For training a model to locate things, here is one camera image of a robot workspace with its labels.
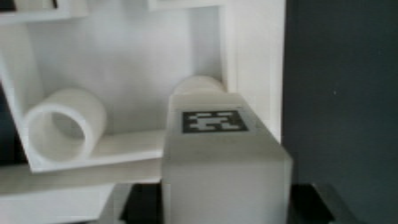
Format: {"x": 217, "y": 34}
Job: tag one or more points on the white chair leg block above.
{"x": 226, "y": 165}

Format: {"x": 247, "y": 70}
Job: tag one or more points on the white chair seat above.
{"x": 96, "y": 54}

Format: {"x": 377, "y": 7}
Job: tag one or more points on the white L-shaped fence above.
{"x": 71, "y": 197}

